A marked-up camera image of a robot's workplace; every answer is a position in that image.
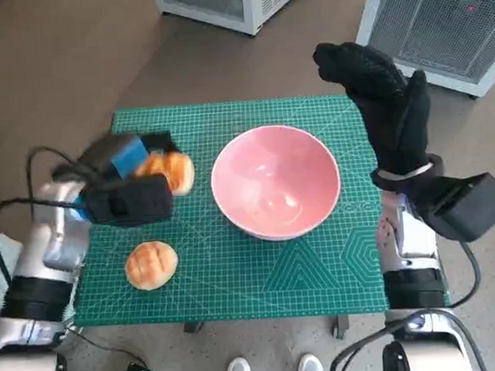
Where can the bare left robot hand blue tape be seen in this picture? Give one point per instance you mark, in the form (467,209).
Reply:
(99,159)

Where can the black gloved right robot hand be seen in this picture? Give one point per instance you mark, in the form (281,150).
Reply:
(390,122)

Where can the toy bread bun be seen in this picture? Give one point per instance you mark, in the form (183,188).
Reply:
(151,265)
(175,169)

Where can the pink bowl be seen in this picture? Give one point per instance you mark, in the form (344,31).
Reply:
(272,184)

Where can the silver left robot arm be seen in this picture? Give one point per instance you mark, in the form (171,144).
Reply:
(49,244)

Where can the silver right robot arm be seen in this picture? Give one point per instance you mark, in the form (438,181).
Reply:
(415,242)

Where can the white cabinet with mesh panel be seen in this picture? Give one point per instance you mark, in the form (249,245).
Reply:
(435,27)

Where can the green cutting mat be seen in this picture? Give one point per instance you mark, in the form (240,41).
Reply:
(236,278)

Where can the white cabinet with glass panel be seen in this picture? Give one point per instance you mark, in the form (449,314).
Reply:
(245,5)

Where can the person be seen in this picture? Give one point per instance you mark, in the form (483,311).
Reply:
(237,369)

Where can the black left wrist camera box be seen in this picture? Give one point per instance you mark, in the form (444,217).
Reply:
(135,203)

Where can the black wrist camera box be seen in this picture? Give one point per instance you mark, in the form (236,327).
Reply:
(467,207)
(135,203)

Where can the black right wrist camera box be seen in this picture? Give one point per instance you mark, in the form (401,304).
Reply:
(467,207)

